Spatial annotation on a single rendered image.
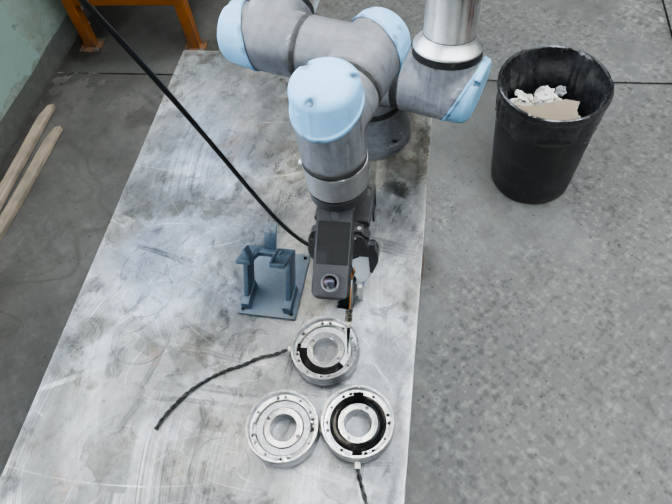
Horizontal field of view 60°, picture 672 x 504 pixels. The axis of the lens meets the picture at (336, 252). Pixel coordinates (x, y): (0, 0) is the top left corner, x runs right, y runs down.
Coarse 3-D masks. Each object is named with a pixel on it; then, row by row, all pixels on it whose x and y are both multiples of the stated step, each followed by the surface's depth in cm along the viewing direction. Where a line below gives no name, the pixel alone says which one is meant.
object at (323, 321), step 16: (320, 320) 93; (336, 320) 92; (304, 336) 92; (320, 336) 92; (336, 336) 91; (352, 336) 91; (352, 352) 91; (304, 368) 89; (352, 368) 88; (320, 384) 89
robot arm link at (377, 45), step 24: (312, 24) 65; (336, 24) 64; (360, 24) 64; (384, 24) 64; (312, 48) 64; (336, 48) 63; (360, 48) 62; (384, 48) 63; (408, 48) 66; (384, 72) 62
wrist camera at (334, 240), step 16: (320, 208) 71; (320, 224) 71; (336, 224) 70; (352, 224) 70; (320, 240) 71; (336, 240) 70; (352, 240) 71; (320, 256) 71; (336, 256) 70; (352, 256) 72; (320, 272) 71; (336, 272) 70; (320, 288) 70; (336, 288) 70
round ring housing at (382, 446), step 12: (336, 396) 86; (348, 396) 86; (384, 396) 84; (324, 408) 84; (348, 408) 85; (360, 408) 85; (384, 408) 84; (324, 420) 84; (348, 420) 87; (372, 420) 84; (324, 432) 82; (372, 432) 83; (336, 444) 82; (384, 444) 81; (348, 456) 80; (360, 456) 80; (372, 456) 80
